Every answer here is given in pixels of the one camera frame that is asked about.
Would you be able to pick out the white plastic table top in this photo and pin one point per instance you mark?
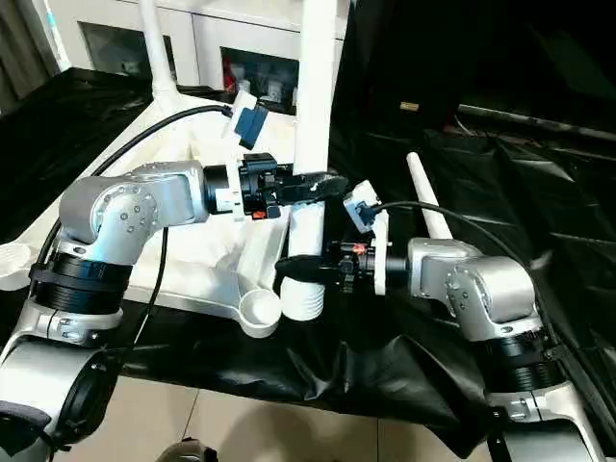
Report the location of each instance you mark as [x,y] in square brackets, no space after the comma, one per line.
[216,250]

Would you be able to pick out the white plastic table leg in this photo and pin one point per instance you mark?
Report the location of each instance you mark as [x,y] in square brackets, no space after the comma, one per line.
[428,197]
[315,96]
[159,53]

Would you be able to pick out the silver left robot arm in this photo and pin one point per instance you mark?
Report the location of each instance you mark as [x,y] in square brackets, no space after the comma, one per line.
[120,212]

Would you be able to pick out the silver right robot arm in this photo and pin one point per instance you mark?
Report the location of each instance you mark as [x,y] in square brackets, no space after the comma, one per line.
[471,289]

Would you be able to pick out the black plastic mat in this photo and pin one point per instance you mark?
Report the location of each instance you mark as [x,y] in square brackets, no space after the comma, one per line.
[433,192]

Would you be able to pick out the small white jar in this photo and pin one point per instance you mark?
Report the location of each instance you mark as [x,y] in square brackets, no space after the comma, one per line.
[243,87]
[275,91]

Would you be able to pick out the red package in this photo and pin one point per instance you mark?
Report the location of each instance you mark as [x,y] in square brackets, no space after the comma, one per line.
[230,77]

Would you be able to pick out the white glass-door cabinet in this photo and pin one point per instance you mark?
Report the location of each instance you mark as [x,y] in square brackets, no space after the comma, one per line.
[207,29]

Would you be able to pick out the small white object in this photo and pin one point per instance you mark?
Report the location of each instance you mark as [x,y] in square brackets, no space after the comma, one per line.
[541,260]

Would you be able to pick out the dark metal rod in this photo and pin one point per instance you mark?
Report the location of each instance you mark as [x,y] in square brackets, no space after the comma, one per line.
[539,120]

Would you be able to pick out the grey curtain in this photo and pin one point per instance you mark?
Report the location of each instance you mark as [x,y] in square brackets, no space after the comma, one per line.
[26,48]

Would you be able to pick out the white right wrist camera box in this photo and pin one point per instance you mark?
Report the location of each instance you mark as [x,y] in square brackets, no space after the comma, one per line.
[370,212]

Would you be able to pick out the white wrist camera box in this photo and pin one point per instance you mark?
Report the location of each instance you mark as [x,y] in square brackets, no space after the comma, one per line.
[370,212]
[248,125]

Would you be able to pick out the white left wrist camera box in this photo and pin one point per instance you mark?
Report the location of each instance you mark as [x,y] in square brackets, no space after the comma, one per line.
[248,125]

